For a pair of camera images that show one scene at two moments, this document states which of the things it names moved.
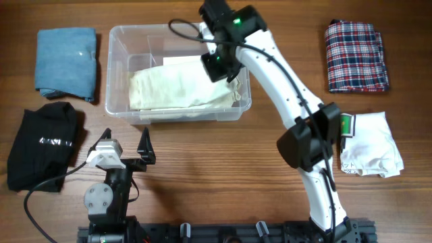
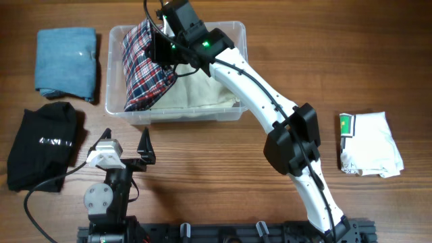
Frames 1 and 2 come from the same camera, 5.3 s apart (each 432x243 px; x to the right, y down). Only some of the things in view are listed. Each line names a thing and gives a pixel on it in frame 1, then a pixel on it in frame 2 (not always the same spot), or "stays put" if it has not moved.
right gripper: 216,72 -> 158,52
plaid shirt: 356,57 -> 144,80
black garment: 42,148 stays put
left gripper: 146,151 stays put
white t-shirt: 368,146 stays put
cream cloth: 179,85 stays put
